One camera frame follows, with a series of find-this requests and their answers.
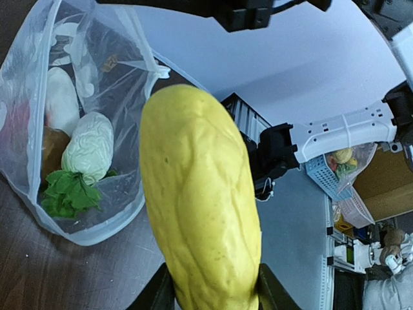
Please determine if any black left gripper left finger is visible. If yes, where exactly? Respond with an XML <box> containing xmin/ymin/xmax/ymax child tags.
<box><xmin>128</xmin><ymin>266</ymin><xmax>175</xmax><ymax>310</ymax></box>

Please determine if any white radish with green leaves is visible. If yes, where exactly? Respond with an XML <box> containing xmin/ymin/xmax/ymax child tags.
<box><xmin>45</xmin><ymin>67</ymin><xmax>80</xmax><ymax>137</ymax></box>

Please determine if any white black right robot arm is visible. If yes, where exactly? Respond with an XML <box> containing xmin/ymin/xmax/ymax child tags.
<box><xmin>96</xmin><ymin>1</ymin><xmax>412</xmax><ymax>309</ymax></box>

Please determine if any white wrinkled cabbage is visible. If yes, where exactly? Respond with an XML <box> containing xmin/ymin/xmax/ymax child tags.
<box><xmin>41</xmin><ymin>112</ymin><xmax>114</xmax><ymax>219</ymax></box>

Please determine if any red apple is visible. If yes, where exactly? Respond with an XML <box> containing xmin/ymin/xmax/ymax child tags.
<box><xmin>1</xmin><ymin>101</ymin><xmax>30</xmax><ymax>138</ymax></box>

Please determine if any clear zip top bag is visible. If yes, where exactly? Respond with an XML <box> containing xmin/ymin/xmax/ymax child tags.
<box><xmin>1</xmin><ymin>1</ymin><xmax>169</xmax><ymax>246</ymax></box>

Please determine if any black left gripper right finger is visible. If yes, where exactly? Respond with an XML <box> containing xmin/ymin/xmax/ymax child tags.
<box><xmin>256</xmin><ymin>263</ymin><xmax>300</xmax><ymax>310</ymax></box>

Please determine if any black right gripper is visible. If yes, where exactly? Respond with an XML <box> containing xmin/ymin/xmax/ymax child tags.
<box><xmin>96</xmin><ymin>0</ymin><xmax>333</xmax><ymax>33</ymax></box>

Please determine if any brown potato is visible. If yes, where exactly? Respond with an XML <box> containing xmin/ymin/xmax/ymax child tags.
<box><xmin>41</xmin><ymin>126</ymin><xmax>70</xmax><ymax>185</ymax></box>

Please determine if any blue perforated basket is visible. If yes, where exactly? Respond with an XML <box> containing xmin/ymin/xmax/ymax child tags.
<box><xmin>305</xmin><ymin>155</ymin><xmax>352</xmax><ymax>202</ymax></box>

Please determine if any cardboard box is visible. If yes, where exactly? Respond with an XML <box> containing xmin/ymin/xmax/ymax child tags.
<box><xmin>354</xmin><ymin>149</ymin><xmax>412</xmax><ymax>221</ymax></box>

